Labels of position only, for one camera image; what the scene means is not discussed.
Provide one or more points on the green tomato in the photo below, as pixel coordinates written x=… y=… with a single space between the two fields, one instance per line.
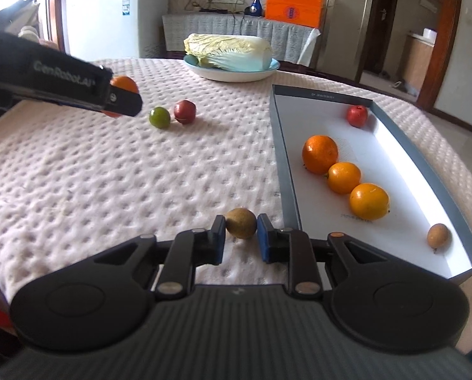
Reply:
x=160 y=118

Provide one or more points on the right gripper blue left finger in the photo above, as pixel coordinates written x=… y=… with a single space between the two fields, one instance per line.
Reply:
x=181 y=256

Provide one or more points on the small orange citrus fruit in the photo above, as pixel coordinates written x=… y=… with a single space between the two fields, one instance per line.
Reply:
x=343 y=177

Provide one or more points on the kitchen counter cabinet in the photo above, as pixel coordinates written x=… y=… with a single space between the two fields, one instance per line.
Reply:
x=414 y=63

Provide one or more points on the dark red apple fruit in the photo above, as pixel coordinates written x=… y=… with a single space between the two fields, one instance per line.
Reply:
x=185 y=111

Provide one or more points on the brown walnut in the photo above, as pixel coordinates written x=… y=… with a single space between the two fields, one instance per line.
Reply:
x=241 y=223
x=438 y=237

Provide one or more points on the grey shallow cardboard box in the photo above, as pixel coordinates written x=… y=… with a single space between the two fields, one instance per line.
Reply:
x=418 y=197

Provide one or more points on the white chest freezer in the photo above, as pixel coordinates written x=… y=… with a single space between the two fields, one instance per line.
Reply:
x=105 y=29

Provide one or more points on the pink quilted table cover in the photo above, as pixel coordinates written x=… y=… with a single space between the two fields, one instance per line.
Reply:
x=75 y=182

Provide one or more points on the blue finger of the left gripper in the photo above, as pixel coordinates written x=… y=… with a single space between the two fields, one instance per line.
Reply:
x=125 y=101

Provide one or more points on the blue glass bottle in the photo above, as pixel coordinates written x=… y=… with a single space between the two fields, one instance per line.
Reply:
x=255 y=9

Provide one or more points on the light blue ceramic plate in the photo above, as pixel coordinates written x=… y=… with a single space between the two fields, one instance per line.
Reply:
x=214 y=74

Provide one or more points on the orange mandarin with stem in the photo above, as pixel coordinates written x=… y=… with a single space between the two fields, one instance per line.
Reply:
x=122 y=81

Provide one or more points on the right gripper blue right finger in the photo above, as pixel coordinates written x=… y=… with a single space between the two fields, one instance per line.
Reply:
x=293 y=248

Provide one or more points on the small orange kumquat fruit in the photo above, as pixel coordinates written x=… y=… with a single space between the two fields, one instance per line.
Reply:
x=369 y=202

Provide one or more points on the tv cabinet with cloth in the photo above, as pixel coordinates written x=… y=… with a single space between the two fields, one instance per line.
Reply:
x=291 y=43

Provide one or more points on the napa cabbage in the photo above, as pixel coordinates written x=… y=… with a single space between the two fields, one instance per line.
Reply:
x=229 y=52

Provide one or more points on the large orange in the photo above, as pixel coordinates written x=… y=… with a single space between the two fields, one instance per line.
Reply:
x=319 y=153

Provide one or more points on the red ribbed tomato fruit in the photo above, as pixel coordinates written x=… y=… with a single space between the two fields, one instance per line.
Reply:
x=357 y=116

